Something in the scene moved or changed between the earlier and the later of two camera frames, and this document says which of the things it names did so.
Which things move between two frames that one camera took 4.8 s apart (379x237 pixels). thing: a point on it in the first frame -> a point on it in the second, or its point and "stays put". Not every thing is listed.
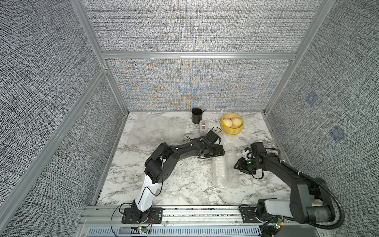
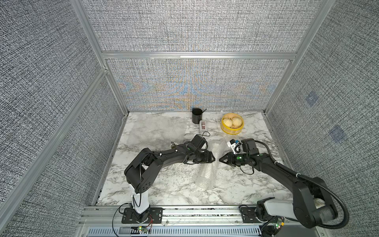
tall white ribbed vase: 219,172 -> 206,177
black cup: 197,115 stays put
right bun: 237,121 stays put
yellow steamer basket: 232,123 stays put
